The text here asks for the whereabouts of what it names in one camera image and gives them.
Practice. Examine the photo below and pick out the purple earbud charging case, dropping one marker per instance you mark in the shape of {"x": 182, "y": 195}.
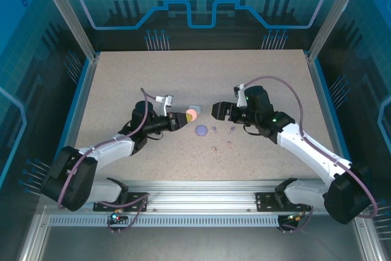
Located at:
{"x": 201, "y": 130}

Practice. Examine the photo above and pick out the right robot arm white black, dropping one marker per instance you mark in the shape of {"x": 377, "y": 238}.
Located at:
{"x": 305, "y": 145}

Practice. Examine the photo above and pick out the aluminium frame post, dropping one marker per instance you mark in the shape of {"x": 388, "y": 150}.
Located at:
{"x": 70, "y": 13}
{"x": 333, "y": 13}

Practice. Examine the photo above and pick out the aluminium mounting beam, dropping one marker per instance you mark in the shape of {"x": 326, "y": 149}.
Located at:
{"x": 198, "y": 197}

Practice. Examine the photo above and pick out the white earbud charging case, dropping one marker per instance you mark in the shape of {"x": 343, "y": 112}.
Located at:
{"x": 199, "y": 108}

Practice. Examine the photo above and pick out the small LED connector board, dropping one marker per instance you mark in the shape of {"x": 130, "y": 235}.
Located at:
{"x": 117, "y": 216}
{"x": 294, "y": 218}

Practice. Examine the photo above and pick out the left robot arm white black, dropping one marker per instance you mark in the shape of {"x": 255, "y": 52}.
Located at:
{"x": 107, "y": 149}

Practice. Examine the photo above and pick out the aluminium side rail blue strip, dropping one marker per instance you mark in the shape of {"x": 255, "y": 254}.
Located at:
{"x": 79, "y": 102}
{"x": 324, "y": 90}

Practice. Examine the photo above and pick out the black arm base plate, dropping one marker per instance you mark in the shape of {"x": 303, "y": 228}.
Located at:
{"x": 137, "y": 201}
{"x": 265, "y": 201}

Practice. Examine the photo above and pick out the pink earbud charging case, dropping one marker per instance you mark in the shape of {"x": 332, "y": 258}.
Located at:
{"x": 191, "y": 110}

